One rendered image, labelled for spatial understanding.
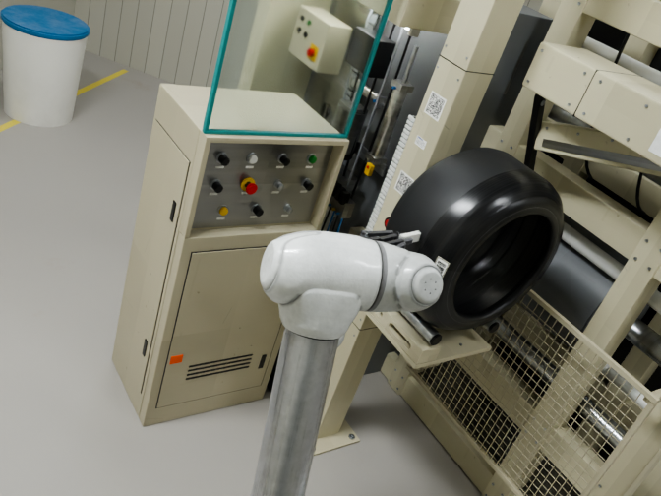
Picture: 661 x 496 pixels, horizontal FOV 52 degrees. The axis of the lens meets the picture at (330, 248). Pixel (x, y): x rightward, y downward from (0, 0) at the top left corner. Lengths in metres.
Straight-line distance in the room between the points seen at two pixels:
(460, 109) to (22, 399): 1.96
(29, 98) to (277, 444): 3.86
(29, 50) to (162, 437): 2.75
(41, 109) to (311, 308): 3.88
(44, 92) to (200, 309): 2.64
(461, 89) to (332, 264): 1.16
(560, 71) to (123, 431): 2.04
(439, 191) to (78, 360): 1.76
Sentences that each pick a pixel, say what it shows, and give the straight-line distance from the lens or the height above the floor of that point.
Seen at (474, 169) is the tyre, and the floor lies 1.44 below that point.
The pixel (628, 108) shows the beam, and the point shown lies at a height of 1.73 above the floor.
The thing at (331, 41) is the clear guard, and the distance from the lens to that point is 2.20.
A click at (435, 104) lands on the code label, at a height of 1.51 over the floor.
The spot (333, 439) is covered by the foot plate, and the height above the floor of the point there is 0.01.
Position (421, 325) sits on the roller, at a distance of 2.21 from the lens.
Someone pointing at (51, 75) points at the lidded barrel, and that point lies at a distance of 4.77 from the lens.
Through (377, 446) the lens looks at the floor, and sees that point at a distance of 3.08.
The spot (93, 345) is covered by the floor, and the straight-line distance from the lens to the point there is 3.16.
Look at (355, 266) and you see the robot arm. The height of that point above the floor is 1.53.
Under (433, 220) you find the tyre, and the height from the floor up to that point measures 1.29.
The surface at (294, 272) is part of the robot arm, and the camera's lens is 1.12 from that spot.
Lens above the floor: 2.11
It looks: 30 degrees down
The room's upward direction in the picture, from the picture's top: 19 degrees clockwise
